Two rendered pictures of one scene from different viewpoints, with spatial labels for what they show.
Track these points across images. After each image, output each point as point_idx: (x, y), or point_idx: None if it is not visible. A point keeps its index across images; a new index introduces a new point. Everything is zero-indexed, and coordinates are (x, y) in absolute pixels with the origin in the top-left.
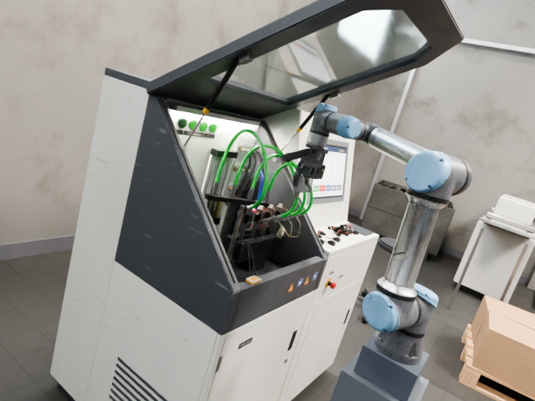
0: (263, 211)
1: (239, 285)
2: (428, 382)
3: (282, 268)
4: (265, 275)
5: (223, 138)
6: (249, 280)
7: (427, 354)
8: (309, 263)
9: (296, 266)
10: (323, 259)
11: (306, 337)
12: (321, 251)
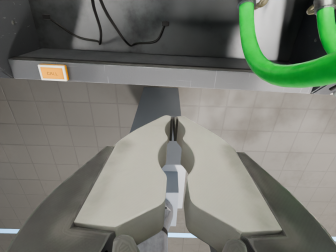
0: None
1: (18, 66)
2: (179, 208)
3: (163, 69)
4: (99, 70)
5: None
6: (39, 72)
7: (173, 225)
8: (248, 87)
9: (207, 79)
10: (307, 93)
11: None
12: (326, 85)
